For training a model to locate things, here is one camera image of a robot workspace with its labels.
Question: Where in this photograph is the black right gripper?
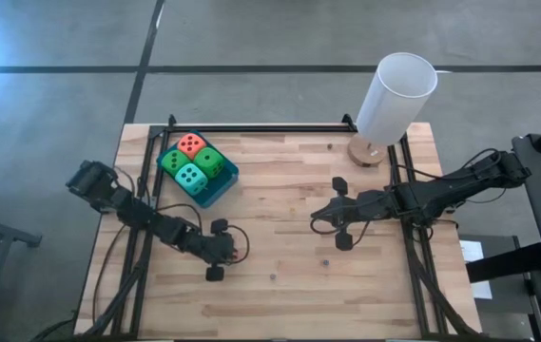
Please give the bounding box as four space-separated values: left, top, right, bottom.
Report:
324 176 402 252

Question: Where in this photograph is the large green foam die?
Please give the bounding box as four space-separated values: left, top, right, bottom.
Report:
193 146 226 180
161 149 191 178

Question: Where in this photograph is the large teal foam die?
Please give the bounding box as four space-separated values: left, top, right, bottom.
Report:
174 162 209 197

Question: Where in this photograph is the blue plastic bin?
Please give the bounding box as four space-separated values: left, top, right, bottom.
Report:
156 129 241 209

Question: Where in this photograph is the round wooden lamp base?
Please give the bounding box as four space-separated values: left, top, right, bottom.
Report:
346 132 389 168

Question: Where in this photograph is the large orange foam die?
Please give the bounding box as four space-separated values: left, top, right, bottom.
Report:
176 132 208 162

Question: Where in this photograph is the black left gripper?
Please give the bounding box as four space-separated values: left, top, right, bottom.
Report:
186 218 237 283

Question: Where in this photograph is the black aluminium table frame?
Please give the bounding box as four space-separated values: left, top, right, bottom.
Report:
79 113 483 341

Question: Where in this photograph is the white cylindrical lamp shade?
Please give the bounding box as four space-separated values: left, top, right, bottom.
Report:
355 51 439 147

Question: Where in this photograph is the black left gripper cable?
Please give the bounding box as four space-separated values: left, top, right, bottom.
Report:
224 223 251 265

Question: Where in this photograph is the black tripod stand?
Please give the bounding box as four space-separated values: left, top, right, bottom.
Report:
0 199 43 342

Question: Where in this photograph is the white paper sheet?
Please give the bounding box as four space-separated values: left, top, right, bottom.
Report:
458 239 493 300

